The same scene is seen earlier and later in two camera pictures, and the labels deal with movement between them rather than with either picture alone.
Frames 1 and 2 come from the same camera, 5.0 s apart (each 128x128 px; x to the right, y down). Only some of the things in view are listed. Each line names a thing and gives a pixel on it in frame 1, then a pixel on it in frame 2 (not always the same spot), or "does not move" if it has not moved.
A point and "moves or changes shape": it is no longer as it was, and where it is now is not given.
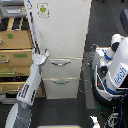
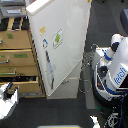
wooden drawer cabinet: (16, 57) does not move
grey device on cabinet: (13, 11) does not move
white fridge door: (60, 26) moves or changes shape
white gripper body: (39, 59) → (8, 95)
